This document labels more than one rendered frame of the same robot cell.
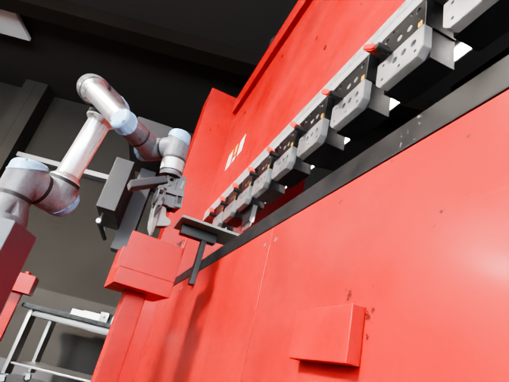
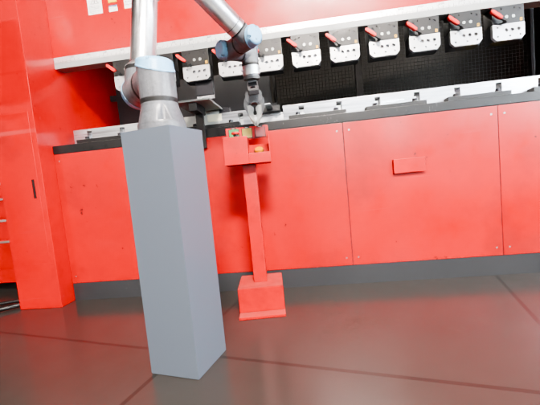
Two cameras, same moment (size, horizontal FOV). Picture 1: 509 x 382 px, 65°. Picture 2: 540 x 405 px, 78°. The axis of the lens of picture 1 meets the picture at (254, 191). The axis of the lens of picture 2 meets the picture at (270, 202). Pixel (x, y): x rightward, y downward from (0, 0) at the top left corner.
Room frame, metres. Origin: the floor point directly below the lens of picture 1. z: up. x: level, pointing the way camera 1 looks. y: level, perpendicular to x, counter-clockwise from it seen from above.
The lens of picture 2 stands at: (0.57, 1.66, 0.60)
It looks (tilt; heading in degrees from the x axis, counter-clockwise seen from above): 5 degrees down; 293
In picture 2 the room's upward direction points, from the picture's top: 6 degrees counter-clockwise
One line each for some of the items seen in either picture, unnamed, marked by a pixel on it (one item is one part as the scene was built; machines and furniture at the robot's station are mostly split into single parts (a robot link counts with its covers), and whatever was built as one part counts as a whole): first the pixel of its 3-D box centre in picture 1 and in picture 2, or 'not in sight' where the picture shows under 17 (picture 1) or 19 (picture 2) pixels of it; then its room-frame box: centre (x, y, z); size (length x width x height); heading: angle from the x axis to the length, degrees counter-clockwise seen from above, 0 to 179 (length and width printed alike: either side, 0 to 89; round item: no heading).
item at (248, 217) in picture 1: (248, 218); (205, 90); (1.59, 0.00, 1.11); 0.10 x 0.02 x 0.10; 16
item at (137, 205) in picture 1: (135, 188); not in sight; (2.66, 0.83, 1.52); 0.51 x 0.25 x 0.85; 9
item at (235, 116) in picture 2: not in sight; (218, 123); (1.54, -0.02, 0.92); 0.39 x 0.06 x 0.10; 16
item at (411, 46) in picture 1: (414, 53); (382, 42); (0.65, -0.28, 1.24); 0.15 x 0.09 x 0.17; 16
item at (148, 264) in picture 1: (145, 263); (247, 144); (1.23, 0.27, 0.75); 0.20 x 0.16 x 0.18; 22
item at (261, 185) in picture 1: (270, 177); (233, 62); (1.42, -0.05, 1.24); 0.15 x 0.09 x 0.17; 16
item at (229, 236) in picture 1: (208, 232); (198, 105); (1.55, 0.14, 1.00); 0.26 x 0.18 x 0.01; 106
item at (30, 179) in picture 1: (25, 179); (155, 79); (1.30, 0.77, 0.94); 0.13 x 0.12 x 0.14; 151
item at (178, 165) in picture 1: (172, 168); (250, 71); (1.18, 0.28, 1.06); 0.08 x 0.08 x 0.05
